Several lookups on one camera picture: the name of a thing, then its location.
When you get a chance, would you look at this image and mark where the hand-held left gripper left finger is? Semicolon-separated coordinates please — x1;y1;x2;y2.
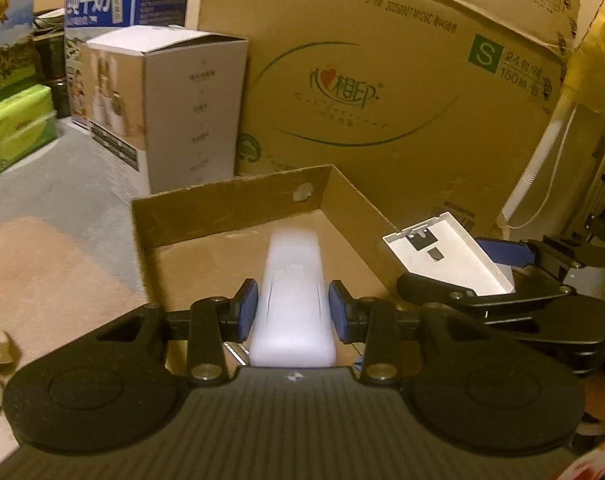
95;277;259;386

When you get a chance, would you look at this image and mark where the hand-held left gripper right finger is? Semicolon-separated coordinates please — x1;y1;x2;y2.
327;280;463;383

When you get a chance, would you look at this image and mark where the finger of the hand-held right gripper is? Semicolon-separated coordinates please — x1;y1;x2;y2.
397;272;576;322
477;237;601;279

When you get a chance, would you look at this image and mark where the white pole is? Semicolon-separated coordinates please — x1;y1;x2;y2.
500;95;578;226

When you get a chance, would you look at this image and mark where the large brown cardboard box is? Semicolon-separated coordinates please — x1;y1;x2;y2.
197;0;583;233

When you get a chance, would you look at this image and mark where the white product box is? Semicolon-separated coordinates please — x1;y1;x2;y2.
80;27;249;196

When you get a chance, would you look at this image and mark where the green tissue pack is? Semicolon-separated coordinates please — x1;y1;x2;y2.
0;85;58;183

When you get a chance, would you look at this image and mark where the cow print milk box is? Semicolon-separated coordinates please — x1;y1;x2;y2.
0;0;37;106

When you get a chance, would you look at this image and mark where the white cable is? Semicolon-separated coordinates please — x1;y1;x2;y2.
507;105;579;229

